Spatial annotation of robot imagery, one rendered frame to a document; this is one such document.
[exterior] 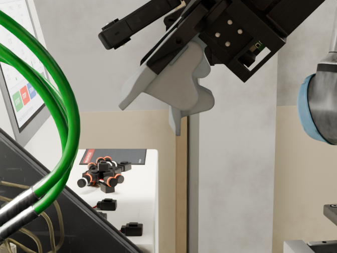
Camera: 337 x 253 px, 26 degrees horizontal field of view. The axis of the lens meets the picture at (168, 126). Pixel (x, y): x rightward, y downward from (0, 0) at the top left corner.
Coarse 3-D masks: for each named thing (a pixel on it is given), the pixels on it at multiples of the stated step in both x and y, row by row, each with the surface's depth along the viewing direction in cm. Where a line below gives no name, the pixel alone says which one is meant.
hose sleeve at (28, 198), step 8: (24, 192) 86; (32, 192) 85; (16, 200) 86; (24, 200) 85; (32, 200) 86; (0, 208) 87; (8, 208) 86; (16, 208) 86; (24, 208) 86; (0, 216) 86; (8, 216) 86; (0, 224) 86
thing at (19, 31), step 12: (0, 12) 82; (0, 24) 82; (12, 24) 82; (24, 36) 82; (36, 48) 82; (48, 60) 82; (60, 72) 83; (60, 84) 83; (72, 96) 83; (72, 108) 83; (72, 120) 84; (72, 132) 84; (72, 144) 84; (72, 156) 85; (60, 168) 85; (48, 180) 85; (36, 192) 85
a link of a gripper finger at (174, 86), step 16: (192, 48) 64; (144, 64) 64; (176, 64) 64; (192, 64) 64; (128, 80) 66; (144, 80) 64; (160, 80) 65; (176, 80) 65; (192, 80) 65; (128, 96) 65; (160, 96) 65; (176, 96) 65; (192, 96) 65
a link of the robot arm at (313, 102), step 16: (336, 16) 123; (336, 32) 122; (336, 48) 122; (320, 64) 123; (336, 64) 120; (304, 80) 126; (320, 80) 122; (336, 80) 120; (304, 96) 124; (320, 96) 121; (336, 96) 119; (304, 112) 123; (320, 112) 121; (336, 112) 119; (304, 128) 125; (320, 128) 122; (336, 128) 120; (336, 144) 124
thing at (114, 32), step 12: (156, 0) 92; (168, 0) 91; (132, 12) 92; (144, 12) 92; (156, 12) 92; (108, 24) 93; (120, 24) 92; (132, 24) 92; (144, 24) 92; (108, 36) 92; (120, 36) 92; (108, 48) 93
